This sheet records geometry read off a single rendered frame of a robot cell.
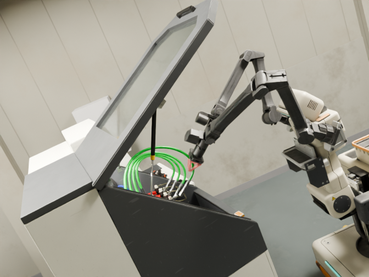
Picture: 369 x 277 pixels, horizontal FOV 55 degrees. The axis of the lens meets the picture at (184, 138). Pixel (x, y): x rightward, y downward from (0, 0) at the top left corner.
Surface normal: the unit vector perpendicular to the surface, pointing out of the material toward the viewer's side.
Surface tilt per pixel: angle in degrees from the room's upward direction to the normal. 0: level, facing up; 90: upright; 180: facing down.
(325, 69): 90
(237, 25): 90
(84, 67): 90
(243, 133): 90
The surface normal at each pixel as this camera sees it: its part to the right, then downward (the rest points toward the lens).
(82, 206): 0.38, 0.12
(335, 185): 0.15, 0.23
